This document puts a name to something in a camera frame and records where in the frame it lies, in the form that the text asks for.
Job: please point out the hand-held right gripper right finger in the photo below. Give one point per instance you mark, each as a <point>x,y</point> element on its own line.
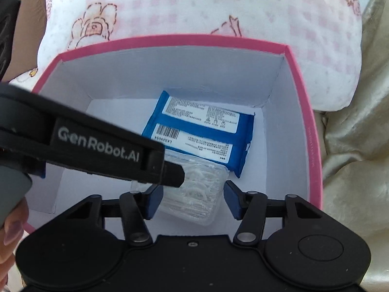
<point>232,200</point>

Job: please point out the clear floss pick box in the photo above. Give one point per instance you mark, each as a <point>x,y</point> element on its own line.
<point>200,194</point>

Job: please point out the pink cardboard box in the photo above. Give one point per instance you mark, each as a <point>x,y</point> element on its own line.
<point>182,70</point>

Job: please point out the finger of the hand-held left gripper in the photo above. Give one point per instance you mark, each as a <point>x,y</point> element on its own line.
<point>174,175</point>

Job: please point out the brown pillow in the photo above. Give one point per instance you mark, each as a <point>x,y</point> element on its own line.
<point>30,36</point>

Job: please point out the golden cloth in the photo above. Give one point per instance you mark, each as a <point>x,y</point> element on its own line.
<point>358,158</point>

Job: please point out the blue wet wipes packet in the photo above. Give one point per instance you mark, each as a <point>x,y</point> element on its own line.
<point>243,133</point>

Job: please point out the pink checked pillow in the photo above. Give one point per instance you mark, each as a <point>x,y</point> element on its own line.
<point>197,6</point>

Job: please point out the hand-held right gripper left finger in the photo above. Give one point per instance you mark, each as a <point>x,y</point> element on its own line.
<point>155,202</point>

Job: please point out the person's left hand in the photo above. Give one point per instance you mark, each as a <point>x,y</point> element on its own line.
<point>13,234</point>

